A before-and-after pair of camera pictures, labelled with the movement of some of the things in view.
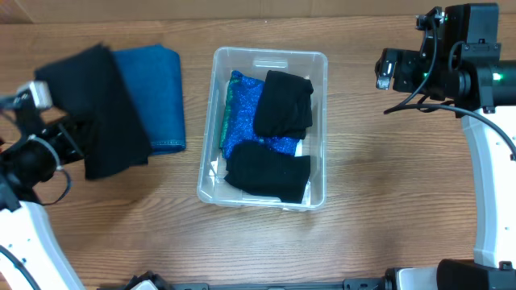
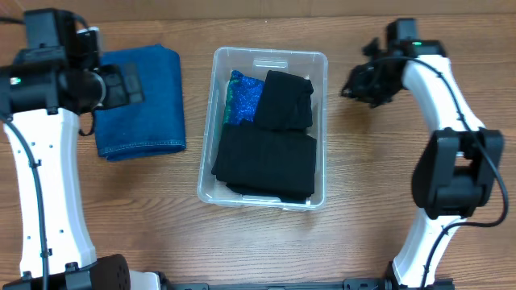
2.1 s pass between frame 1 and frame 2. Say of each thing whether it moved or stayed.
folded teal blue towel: stayed
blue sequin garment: stayed
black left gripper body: moved
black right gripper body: moved
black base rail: stayed
